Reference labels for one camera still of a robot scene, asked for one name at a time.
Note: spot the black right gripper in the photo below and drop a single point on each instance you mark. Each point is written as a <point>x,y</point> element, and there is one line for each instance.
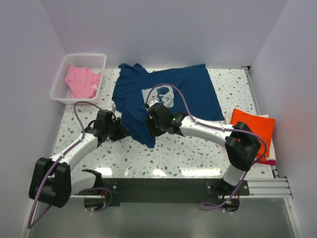
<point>150,120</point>

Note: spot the white plastic basket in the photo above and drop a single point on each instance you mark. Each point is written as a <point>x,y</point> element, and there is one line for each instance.
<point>60,91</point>

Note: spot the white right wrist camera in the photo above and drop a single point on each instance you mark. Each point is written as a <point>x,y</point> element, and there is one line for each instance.
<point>153,102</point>

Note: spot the aluminium frame rail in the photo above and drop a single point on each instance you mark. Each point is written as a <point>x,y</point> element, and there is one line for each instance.
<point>275,187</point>

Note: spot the orange folded t-shirt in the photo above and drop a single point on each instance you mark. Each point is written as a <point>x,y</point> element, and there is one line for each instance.
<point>248,119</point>

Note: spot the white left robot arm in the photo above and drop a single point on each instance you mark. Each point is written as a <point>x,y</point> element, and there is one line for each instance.
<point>52,182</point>

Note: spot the white folded t-shirt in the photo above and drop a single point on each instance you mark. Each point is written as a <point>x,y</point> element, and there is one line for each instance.
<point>271,148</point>

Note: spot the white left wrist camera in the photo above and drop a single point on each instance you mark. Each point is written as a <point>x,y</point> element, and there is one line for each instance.
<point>112,108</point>

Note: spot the navy blue printed t-shirt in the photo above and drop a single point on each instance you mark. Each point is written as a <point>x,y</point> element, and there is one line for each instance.
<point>175,88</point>

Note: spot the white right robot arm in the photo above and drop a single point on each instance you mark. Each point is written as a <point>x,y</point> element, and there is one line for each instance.
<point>242,146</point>

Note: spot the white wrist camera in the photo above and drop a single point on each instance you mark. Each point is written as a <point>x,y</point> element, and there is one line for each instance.
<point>153,102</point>
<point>112,108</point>

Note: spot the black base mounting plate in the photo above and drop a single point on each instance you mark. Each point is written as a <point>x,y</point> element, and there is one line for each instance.
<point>115,191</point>

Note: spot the pink t-shirt in basket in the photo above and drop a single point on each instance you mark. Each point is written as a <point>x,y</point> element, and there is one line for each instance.
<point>82,82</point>

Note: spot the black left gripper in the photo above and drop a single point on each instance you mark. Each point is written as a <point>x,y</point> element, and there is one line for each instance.
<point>122,132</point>

